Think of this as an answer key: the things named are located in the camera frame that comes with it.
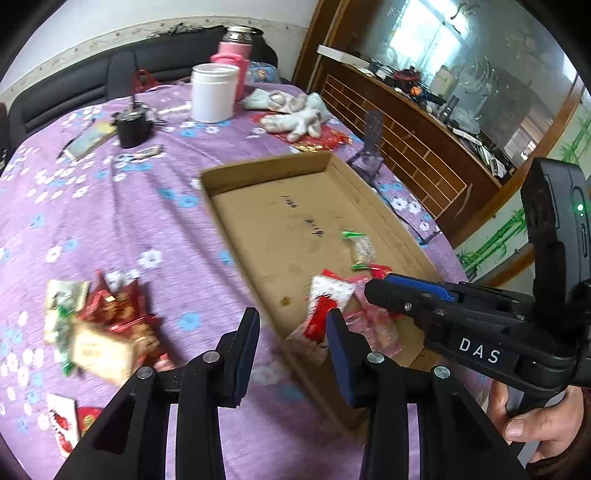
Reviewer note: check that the white red snack packet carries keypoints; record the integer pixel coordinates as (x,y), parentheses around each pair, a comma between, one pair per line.
(62,424)
(330,295)

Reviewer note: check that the green notebook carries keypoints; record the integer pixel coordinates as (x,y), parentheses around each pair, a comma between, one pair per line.
(92,138)

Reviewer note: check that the small red snack packet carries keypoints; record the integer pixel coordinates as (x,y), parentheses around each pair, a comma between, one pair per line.
(90,420)

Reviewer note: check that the dark red snack packet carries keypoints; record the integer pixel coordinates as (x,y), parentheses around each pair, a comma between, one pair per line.
(154,348)
(117,304)

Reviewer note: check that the white work glove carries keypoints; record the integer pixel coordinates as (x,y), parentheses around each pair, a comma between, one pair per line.
(270,99)
(300,122)

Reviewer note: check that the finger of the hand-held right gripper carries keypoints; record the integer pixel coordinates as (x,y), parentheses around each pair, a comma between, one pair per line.
(425,287)
(397,297)

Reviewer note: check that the red printed envelope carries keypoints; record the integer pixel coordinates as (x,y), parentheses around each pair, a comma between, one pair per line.
(323,141)

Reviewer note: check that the red white green-edged packet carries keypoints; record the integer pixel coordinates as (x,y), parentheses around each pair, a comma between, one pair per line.
(369,269)

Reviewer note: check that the red plastic bag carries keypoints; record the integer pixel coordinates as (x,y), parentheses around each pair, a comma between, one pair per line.
(145,81)

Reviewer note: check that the cream snack packet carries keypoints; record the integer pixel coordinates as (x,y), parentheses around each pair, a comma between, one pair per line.
(104,353)

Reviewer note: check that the small printed tube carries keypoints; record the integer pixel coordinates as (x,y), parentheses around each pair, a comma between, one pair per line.
(138,153)

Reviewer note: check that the pink clear snack packet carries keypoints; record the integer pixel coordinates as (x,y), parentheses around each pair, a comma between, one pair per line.
(376,330)

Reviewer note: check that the black pen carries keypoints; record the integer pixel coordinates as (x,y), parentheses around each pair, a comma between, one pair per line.
(67,148)

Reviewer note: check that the wooden cabinet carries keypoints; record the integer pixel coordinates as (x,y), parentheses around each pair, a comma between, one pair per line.
(415,138)

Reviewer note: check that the dark cloth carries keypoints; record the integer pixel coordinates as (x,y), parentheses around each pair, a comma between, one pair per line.
(189,30)

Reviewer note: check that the cardboard tray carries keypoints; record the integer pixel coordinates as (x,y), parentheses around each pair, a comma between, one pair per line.
(277,221)

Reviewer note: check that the clear green-edged snack packet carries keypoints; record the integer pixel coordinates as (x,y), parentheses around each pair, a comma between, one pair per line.
(361,249)

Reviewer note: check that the white flat box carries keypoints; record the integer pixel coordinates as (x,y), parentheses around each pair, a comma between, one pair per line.
(341,54)

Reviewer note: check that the pink thermos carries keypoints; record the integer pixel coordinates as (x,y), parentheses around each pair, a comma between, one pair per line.
(235,46)

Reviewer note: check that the white green snack packet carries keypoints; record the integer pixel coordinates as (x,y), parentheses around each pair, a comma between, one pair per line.
(62,344)
(64,295)

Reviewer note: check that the black leather sofa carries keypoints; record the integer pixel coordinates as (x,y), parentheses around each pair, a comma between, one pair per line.
(69,78)

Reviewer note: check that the dark phone stand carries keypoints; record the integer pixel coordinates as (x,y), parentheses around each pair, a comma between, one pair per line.
(369,138)

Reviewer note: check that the black round container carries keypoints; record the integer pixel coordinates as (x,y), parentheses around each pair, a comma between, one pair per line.
(133,129)

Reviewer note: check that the person's right forearm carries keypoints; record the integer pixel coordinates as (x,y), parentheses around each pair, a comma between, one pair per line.
(568,464)

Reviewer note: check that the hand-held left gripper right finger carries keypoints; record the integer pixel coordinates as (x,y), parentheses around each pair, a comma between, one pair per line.
(341,364)

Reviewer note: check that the white plastic jar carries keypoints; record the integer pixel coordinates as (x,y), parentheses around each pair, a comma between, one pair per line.
(214,94)

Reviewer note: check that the green bamboo wall sticker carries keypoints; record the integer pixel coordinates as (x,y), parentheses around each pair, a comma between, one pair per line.
(498,240)

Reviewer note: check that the blue printed bag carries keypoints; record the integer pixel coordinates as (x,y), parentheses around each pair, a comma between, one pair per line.
(264,73)

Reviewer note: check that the person's right hand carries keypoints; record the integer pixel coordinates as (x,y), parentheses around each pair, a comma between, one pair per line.
(531,424)

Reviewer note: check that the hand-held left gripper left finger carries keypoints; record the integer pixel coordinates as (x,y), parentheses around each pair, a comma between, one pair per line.
(247,364)

